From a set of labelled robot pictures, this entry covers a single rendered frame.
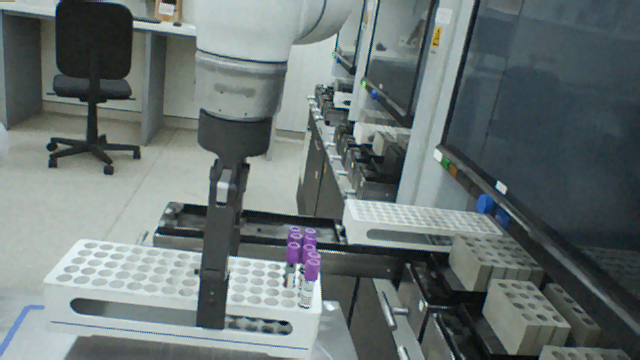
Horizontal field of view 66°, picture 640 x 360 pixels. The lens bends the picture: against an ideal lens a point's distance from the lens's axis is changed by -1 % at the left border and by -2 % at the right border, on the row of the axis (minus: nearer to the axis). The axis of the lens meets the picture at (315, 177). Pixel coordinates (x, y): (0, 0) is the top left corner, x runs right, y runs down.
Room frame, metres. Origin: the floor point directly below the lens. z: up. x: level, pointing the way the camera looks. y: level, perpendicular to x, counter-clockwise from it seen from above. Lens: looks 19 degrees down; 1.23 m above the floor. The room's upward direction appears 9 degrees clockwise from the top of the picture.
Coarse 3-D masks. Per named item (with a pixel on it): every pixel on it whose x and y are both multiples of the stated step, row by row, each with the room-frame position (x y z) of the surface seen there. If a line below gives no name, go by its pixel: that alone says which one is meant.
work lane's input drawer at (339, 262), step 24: (168, 216) 0.83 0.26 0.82; (192, 216) 0.87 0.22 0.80; (264, 216) 0.92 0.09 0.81; (288, 216) 0.92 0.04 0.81; (312, 216) 0.93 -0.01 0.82; (144, 240) 0.84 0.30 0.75; (168, 240) 0.77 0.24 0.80; (192, 240) 0.78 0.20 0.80; (240, 240) 0.80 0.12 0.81; (264, 240) 0.81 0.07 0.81; (336, 240) 0.87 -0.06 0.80; (336, 264) 0.82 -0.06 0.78; (360, 264) 0.82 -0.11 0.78; (384, 264) 0.83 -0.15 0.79
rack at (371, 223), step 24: (360, 216) 0.86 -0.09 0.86; (384, 216) 0.88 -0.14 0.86; (408, 216) 0.90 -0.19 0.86; (432, 216) 0.92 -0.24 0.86; (456, 216) 0.95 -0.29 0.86; (480, 216) 0.97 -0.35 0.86; (360, 240) 0.84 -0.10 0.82; (384, 240) 0.90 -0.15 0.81; (408, 240) 0.91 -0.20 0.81; (432, 240) 0.92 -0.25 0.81
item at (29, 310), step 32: (0, 288) 0.54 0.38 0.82; (0, 320) 0.48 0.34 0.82; (32, 320) 0.49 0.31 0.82; (320, 320) 0.58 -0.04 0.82; (0, 352) 0.43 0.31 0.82; (32, 352) 0.43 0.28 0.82; (64, 352) 0.44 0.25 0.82; (96, 352) 0.45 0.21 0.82; (128, 352) 0.46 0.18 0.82; (160, 352) 0.47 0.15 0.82; (192, 352) 0.48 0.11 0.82; (224, 352) 0.49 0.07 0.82; (256, 352) 0.50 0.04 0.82; (320, 352) 0.52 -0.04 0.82; (352, 352) 0.53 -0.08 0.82
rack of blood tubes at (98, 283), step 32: (64, 256) 0.49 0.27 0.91; (96, 256) 0.51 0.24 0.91; (128, 256) 0.51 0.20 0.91; (160, 256) 0.52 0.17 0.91; (192, 256) 0.54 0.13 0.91; (64, 288) 0.44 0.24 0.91; (96, 288) 0.44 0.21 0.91; (128, 288) 0.46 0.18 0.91; (160, 288) 0.46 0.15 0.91; (192, 288) 0.47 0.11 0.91; (256, 288) 0.49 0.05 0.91; (64, 320) 0.44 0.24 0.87; (96, 320) 0.44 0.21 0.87; (128, 320) 0.44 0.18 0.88; (160, 320) 0.48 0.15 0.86; (192, 320) 0.49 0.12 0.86; (256, 320) 0.51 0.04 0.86; (288, 320) 0.46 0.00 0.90; (288, 352) 0.46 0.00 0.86
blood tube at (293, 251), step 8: (288, 248) 0.50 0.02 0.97; (296, 248) 0.50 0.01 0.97; (288, 256) 0.50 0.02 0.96; (296, 256) 0.50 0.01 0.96; (288, 264) 0.50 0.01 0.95; (296, 264) 0.50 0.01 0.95; (288, 272) 0.50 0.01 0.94; (288, 280) 0.50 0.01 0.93; (288, 288) 0.50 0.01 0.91; (280, 320) 0.50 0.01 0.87
